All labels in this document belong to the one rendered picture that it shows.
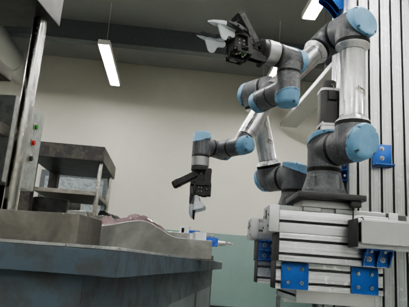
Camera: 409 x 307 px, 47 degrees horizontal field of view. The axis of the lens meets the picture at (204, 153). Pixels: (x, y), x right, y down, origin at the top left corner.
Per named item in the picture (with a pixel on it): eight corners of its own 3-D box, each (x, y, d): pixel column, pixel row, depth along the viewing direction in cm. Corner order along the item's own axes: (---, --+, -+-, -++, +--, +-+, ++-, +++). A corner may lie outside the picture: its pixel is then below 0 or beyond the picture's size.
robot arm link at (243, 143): (296, 84, 215) (253, 161, 189) (277, 89, 223) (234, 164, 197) (283, 65, 210) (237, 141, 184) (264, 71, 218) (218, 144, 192)
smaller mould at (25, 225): (98, 250, 111) (102, 220, 113) (75, 247, 97) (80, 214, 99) (19, 243, 114) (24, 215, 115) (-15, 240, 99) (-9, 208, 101)
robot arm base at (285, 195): (306, 215, 217) (307, 194, 219) (314, 211, 202) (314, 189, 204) (274, 212, 217) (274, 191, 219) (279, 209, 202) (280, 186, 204)
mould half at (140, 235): (195, 258, 165) (198, 227, 167) (210, 259, 140) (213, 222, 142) (49, 247, 156) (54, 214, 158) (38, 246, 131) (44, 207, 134)
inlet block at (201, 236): (230, 252, 152) (231, 235, 153) (234, 252, 147) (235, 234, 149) (191, 249, 150) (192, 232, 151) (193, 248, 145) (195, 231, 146)
